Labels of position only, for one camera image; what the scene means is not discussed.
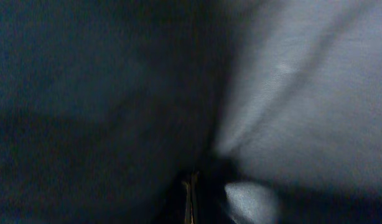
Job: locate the navy blue denim shorts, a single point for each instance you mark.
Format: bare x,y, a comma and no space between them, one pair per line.
190,111

